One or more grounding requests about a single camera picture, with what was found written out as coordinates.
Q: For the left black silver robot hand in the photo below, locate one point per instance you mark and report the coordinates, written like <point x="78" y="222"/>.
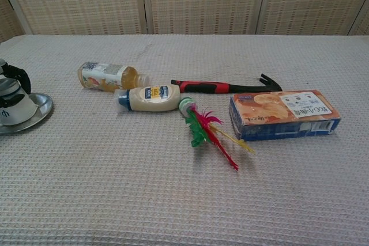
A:
<point x="21" y="77"/>

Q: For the white paper cup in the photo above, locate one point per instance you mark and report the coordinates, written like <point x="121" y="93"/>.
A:
<point x="17" y="107"/>

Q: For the round steel plate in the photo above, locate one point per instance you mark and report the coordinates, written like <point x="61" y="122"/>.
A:
<point x="40" y="107"/>

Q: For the tea bottle with label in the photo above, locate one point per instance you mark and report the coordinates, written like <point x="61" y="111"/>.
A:
<point x="103" y="77"/>

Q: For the mayonnaise squeeze bottle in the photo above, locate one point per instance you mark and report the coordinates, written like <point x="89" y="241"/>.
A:
<point x="152" y="99"/>

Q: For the red black claw hammer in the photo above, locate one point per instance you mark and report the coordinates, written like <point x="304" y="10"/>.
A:
<point x="207" y="87"/>

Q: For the colourful feather shuttlecock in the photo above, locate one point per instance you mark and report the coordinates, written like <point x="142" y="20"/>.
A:
<point x="201" y="126"/>

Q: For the beige woven tablecloth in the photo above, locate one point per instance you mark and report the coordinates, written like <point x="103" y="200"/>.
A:
<point x="173" y="194"/>

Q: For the woven bamboo folding screen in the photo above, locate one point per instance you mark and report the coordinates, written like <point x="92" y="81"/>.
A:
<point x="201" y="1"/>

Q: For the orange blue biscuit box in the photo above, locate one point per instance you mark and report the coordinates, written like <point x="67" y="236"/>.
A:
<point x="276" y="113"/>

